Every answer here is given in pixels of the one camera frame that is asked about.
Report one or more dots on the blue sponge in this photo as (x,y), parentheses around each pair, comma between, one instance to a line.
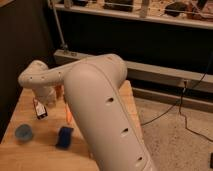
(64,137)

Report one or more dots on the red ceramic bowl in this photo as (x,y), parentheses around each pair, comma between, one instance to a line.
(59,91)

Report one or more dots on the small blue cup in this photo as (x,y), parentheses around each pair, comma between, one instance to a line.
(24,133)

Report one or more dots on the white shelf rail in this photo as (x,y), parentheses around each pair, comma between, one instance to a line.
(184,13)

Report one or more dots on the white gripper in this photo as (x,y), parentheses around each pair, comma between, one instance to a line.
(46,95)

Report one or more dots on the metal pole stand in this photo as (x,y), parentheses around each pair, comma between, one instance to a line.
(63,45)

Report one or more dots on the orange sponge block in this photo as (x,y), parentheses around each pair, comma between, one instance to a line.
(68,114)

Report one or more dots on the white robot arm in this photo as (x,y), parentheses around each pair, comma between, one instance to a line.
(91,87)

